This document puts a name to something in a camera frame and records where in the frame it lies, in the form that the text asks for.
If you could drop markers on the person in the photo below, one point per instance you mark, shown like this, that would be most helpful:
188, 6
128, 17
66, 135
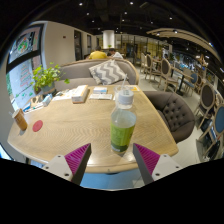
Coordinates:
117, 55
97, 55

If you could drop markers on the group of ceiling spotlights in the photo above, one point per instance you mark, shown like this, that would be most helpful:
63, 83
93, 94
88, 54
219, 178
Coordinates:
130, 3

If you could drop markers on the printed paper sheet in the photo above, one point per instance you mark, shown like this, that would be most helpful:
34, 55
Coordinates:
65, 95

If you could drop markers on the flat round red coaster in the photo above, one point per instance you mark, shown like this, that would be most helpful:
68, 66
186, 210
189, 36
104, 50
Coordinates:
37, 126

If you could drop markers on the grey white chevron pillow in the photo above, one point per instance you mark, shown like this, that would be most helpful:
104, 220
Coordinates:
107, 71

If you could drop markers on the clear plastic cup with straw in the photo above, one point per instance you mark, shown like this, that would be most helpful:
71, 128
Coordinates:
117, 91

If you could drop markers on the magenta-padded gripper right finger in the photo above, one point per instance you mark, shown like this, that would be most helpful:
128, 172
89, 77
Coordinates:
165, 165

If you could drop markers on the grey curved sofa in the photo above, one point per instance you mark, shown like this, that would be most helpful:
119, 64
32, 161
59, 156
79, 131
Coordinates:
75, 71

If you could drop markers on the small blue white box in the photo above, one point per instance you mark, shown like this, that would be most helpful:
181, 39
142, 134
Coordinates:
100, 90

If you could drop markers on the grey tufted armchair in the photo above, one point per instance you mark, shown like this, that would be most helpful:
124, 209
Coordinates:
175, 115

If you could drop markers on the clear bottle with green label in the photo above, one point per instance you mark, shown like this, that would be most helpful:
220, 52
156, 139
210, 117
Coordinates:
122, 128

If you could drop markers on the brown paper cup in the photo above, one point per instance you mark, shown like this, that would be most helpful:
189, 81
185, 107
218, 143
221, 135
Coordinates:
20, 120

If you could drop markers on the white paper leaflets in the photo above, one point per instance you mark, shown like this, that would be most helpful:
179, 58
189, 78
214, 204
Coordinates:
100, 96

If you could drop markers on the yellow paper sheet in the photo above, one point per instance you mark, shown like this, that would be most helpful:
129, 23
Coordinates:
134, 88

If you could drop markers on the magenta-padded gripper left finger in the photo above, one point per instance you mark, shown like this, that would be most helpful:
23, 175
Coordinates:
60, 165

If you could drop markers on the group of wooden dining chairs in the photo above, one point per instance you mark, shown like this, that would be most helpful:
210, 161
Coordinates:
205, 96

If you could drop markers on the green potted plant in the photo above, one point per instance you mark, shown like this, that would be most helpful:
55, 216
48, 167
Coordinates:
46, 77

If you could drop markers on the pale blue tissue pack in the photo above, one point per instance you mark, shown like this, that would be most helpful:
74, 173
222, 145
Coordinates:
47, 100

